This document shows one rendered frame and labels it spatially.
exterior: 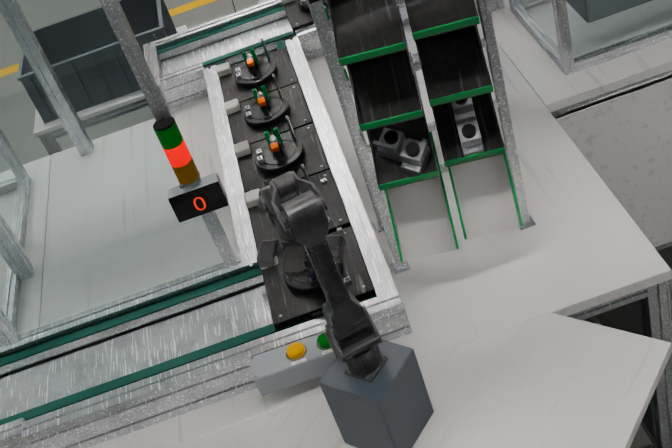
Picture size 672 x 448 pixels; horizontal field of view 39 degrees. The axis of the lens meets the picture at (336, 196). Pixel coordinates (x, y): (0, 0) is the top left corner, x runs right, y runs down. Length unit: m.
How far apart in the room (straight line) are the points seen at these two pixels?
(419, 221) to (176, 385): 0.65
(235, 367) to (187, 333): 0.22
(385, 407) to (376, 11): 0.77
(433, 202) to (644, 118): 0.96
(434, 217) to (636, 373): 0.54
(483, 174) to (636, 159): 0.91
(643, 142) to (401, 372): 1.37
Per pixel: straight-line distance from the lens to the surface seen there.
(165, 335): 2.32
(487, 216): 2.15
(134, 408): 2.19
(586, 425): 1.94
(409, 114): 1.91
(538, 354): 2.06
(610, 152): 2.92
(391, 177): 2.03
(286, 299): 2.18
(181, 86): 3.23
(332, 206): 2.38
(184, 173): 2.11
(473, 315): 2.16
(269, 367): 2.07
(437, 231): 2.13
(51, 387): 2.37
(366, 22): 1.89
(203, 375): 2.13
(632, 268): 2.21
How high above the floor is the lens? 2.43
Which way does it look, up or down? 37 degrees down
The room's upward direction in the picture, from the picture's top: 19 degrees counter-clockwise
